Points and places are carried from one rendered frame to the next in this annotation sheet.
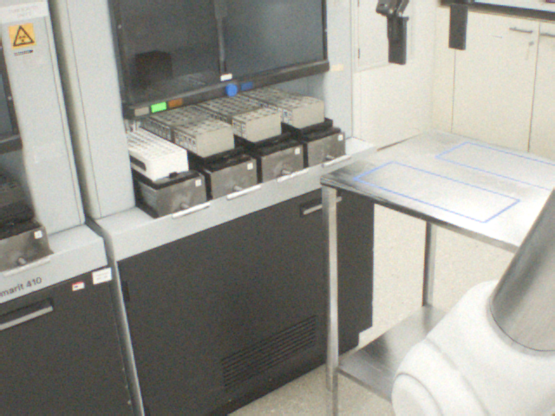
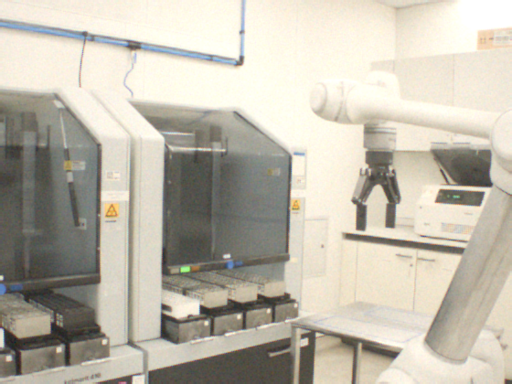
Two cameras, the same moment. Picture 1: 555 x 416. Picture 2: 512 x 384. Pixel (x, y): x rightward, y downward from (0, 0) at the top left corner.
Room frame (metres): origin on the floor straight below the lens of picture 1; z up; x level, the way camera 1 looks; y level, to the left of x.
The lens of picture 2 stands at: (-0.50, 0.28, 1.35)
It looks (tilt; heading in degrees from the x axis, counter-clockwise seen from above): 3 degrees down; 353
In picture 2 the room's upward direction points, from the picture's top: 2 degrees clockwise
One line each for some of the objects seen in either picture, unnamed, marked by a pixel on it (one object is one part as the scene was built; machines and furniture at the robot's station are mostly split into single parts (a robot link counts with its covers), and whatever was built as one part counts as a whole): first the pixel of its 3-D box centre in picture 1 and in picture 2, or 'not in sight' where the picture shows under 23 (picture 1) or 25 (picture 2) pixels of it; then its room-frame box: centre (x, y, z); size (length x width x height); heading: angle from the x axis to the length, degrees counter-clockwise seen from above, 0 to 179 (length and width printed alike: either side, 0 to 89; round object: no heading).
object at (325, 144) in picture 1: (258, 120); (234, 295); (2.04, 0.04, 0.78); 0.73 x 0.14 x 0.09; 36
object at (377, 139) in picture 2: not in sight; (379, 140); (1.03, -0.24, 1.43); 0.09 x 0.09 x 0.06
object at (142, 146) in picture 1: (142, 152); (165, 303); (1.66, 0.33, 0.83); 0.30 x 0.10 x 0.06; 36
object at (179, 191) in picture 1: (123, 159); (144, 309); (1.77, 0.41, 0.78); 0.73 x 0.14 x 0.09; 36
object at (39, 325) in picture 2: not in sight; (31, 326); (1.26, 0.72, 0.85); 0.12 x 0.02 x 0.06; 127
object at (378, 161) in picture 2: not in sight; (378, 167); (1.03, -0.24, 1.36); 0.08 x 0.07 x 0.09; 126
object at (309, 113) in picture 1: (306, 114); (272, 289); (1.85, -0.10, 0.85); 0.12 x 0.02 x 0.06; 125
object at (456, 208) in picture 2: not in sight; (471, 191); (3.28, -1.71, 1.22); 0.62 x 0.56 x 0.64; 124
